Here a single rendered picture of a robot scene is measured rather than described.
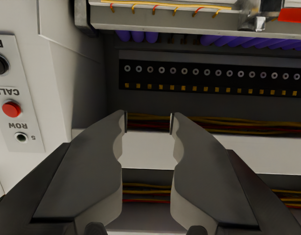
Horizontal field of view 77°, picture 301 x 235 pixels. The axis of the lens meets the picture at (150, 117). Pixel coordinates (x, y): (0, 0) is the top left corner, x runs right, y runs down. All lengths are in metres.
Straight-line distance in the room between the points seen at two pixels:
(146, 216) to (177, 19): 0.37
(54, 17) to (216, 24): 0.15
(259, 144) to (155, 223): 0.26
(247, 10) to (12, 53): 0.21
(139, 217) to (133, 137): 0.25
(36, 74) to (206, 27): 0.17
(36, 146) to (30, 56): 0.10
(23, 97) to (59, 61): 0.05
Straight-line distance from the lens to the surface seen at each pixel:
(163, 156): 0.23
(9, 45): 0.21
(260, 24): 0.20
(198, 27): 0.22
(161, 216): 0.44
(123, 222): 0.43
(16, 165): 0.28
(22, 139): 0.24
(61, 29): 0.21
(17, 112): 0.22
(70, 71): 0.23
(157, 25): 0.22
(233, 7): 0.23
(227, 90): 0.37
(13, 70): 0.21
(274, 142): 0.26
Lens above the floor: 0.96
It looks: 27 degrees up
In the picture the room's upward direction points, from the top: 177 degrees counter-clockwise
